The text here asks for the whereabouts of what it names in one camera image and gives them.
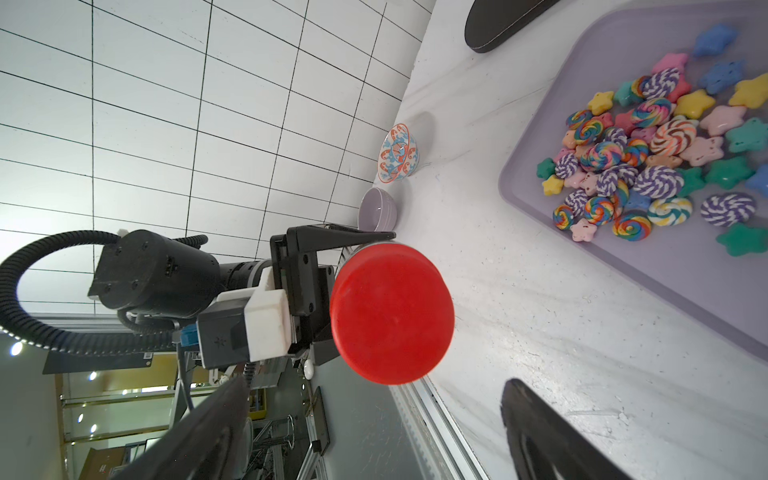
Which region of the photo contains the metal glass holder stand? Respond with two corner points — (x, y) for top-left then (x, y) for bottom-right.
(464, 0), (558, 53)

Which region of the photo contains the yellow star candy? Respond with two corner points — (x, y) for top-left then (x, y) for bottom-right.
(541, 175), (564, 197)

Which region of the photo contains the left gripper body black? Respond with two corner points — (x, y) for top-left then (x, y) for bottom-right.
(270, 233), (336, 365)

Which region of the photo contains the blue star candy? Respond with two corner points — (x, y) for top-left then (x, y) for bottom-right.
(692, 24), (739, 58)

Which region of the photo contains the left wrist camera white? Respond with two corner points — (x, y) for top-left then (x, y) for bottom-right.
(178, 287), (292, 369)

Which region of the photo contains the patterned red blue bowl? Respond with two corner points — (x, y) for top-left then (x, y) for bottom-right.
(377, 123), (420, 184)

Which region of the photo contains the dark green star candy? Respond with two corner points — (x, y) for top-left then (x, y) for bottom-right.
(536, 158), (556, 180)

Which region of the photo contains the lilac bowl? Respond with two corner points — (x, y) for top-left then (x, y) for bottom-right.
(357, 187), (397, 232)

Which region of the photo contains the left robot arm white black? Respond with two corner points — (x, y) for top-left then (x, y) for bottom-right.
(1, 224), (392, 369)

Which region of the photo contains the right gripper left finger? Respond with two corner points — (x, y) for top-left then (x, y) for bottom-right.
(116, 377), (249, 479)

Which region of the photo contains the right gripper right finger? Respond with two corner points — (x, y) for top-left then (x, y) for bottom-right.
(500, 379), (628, 479)

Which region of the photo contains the lilac plastic tray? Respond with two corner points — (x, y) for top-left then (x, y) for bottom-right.
(498, 1), (767, 358)

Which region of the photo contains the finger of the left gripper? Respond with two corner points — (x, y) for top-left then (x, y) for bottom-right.
(286, 224), (396, 252)

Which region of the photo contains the red lid candy jar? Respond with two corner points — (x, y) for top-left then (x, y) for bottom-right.
(330, 243), (455, 385)

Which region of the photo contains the aluminium mounting rail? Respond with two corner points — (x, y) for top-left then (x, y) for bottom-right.
(389, 378), (489, 480)

